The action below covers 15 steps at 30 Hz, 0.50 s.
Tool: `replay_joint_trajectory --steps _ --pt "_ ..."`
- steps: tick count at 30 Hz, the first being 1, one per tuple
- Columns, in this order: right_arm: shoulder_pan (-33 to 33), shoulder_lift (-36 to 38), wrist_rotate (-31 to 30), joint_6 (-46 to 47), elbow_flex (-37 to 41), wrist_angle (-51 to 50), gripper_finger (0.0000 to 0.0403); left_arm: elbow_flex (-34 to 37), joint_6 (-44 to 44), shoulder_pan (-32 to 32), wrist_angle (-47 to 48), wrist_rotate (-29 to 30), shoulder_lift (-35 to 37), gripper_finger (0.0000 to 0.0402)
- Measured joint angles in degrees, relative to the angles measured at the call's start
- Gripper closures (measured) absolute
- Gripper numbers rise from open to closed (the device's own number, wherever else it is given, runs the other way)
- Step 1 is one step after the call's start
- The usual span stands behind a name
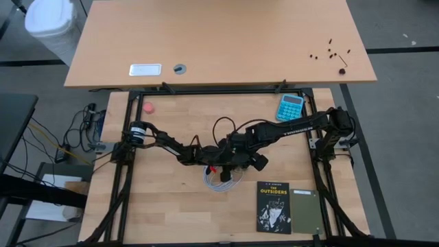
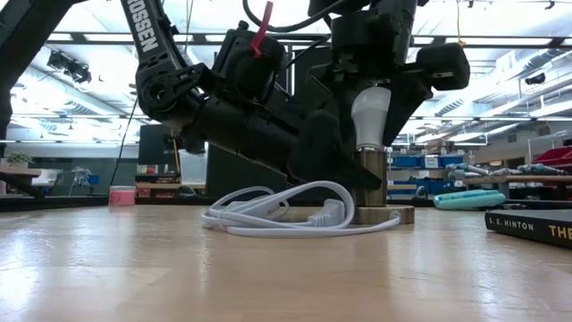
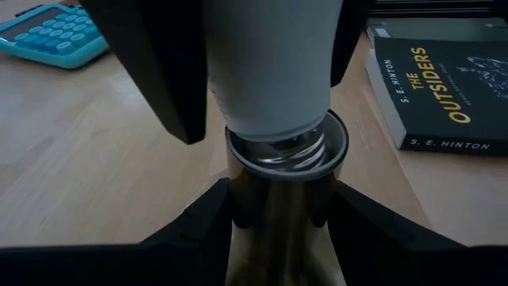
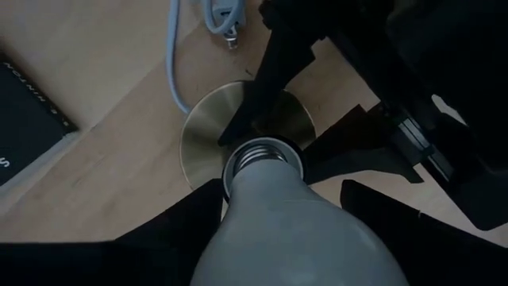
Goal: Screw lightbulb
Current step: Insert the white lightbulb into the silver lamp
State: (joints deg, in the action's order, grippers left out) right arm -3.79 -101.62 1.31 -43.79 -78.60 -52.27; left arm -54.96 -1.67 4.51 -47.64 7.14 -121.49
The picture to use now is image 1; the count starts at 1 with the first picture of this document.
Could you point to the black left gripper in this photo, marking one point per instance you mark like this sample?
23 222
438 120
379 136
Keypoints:
219 158

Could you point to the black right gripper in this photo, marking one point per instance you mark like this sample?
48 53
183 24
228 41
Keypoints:
245 145

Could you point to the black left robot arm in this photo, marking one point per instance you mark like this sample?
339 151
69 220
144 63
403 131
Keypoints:
164 139

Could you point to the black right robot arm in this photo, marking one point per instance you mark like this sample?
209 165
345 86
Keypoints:
291 128

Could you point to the red zip tie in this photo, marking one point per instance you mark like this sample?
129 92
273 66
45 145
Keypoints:
213 169

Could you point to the black Outsiders paperback book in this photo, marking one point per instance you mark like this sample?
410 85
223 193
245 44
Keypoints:
273 209

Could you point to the teal tray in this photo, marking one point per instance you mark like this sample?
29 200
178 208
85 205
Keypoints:
290 108

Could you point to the olive green notebook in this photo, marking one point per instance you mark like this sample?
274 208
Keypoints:
306 212

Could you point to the small pink cup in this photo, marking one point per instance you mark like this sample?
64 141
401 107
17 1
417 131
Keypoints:
148 107

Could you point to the round grey desk grommet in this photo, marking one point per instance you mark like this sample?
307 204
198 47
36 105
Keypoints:
179 69

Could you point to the small black knob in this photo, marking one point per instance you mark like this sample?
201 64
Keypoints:
342 71

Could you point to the light wooden desk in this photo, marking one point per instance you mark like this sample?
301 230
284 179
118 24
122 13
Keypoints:
219 41

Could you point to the black hex key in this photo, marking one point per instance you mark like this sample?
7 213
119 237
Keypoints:
343 61

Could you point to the silver rectangular desk plate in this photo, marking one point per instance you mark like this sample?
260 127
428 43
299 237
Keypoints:
145 69

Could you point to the black power adapter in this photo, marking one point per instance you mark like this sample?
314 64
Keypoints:
60 155

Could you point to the white flat box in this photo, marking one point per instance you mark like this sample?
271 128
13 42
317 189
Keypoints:
51 199

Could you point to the black side table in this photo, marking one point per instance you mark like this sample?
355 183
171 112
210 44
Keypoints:
15 127

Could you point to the white trash bin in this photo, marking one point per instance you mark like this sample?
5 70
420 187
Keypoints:
51 24

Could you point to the black frame clamp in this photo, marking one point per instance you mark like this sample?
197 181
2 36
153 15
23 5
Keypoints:
280 86
168 87

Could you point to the black aluminium table frame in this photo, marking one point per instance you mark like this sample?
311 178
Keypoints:
223 92

